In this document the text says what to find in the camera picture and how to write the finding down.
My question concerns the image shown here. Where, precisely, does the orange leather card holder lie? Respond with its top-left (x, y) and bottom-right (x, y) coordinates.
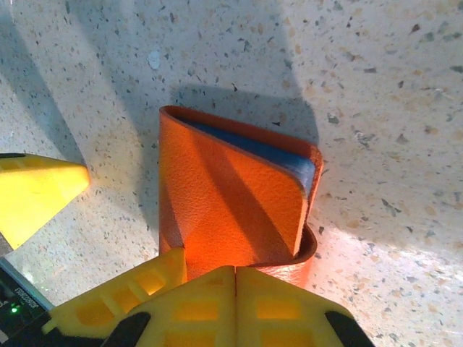
top-left (158, 104), bottom-right (326, 290)

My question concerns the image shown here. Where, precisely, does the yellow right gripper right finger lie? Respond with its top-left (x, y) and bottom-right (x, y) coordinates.
top-left (235, 266), bottom-right (373, 347)

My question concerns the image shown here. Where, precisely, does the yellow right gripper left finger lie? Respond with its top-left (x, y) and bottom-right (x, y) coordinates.
top-left (104, 265), bottom-right (237, 347)

